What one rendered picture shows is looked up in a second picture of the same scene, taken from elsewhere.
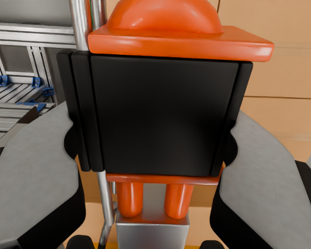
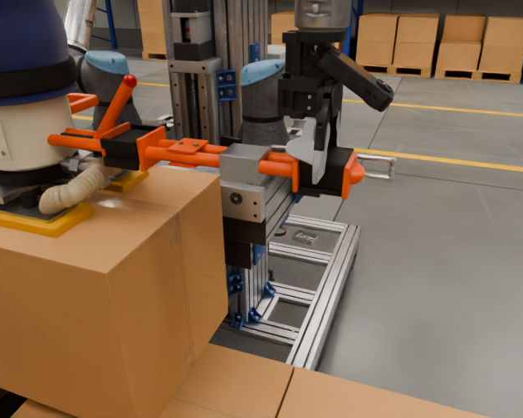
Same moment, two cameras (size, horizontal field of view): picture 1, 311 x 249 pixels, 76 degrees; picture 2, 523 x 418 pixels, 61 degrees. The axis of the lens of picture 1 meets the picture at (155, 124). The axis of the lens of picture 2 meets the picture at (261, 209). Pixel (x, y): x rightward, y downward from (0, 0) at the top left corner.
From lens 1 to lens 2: 66 cm
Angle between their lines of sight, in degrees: 57
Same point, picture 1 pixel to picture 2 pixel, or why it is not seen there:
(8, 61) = (288, 306)
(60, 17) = not seen: hidden behind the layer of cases
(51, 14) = not seen: hidden behind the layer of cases
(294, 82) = not seen: outside the picture
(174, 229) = (257, 156)
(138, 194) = (282, 157)
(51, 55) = (280, 348)
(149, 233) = (258, 151)
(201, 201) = (145, 246)
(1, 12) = (339, 339)
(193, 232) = (101, 230)
